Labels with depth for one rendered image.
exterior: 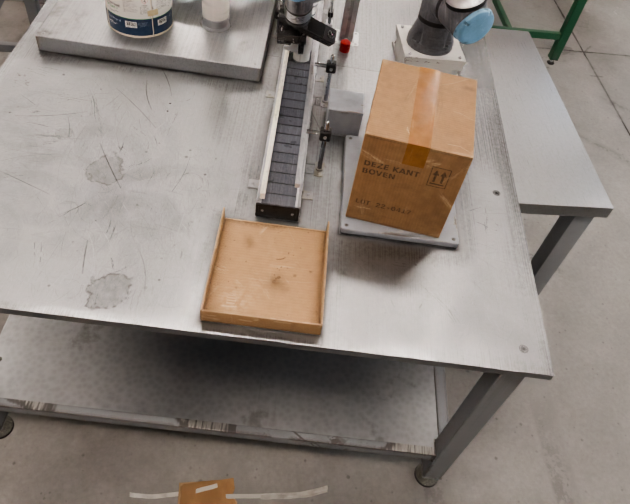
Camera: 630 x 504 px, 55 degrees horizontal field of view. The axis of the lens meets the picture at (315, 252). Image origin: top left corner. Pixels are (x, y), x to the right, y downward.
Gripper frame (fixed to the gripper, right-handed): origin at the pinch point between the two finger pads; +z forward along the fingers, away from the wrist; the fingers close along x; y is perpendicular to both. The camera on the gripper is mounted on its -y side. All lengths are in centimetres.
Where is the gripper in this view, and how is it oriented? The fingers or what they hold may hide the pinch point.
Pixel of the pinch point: (301, 50)
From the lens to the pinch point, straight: 190.7
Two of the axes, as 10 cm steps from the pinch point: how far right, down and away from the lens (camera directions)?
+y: -9.9, -1.3, -0.5
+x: -1.2, 9.8, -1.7
